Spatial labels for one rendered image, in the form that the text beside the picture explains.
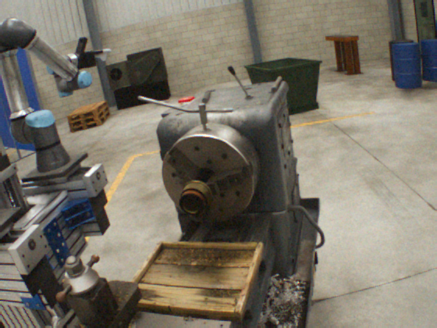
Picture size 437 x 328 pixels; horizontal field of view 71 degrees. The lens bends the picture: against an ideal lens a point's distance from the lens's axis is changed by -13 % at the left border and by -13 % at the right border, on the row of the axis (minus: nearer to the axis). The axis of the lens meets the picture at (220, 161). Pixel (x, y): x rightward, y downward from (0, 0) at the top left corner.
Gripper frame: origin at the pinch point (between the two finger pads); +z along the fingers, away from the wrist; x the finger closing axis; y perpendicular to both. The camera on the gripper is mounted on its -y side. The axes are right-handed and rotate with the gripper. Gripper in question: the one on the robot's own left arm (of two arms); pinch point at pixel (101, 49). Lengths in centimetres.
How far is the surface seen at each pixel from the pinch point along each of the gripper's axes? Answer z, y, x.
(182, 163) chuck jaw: -52, 31, 82
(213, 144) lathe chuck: -46, 26, 91
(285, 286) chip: -35, 87, 112
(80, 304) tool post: -106, 37, 92
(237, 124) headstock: -30, 25, 91
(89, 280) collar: -103, 32, 93
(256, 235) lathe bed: -44, 58, 103
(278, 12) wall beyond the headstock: 942, -2, -214
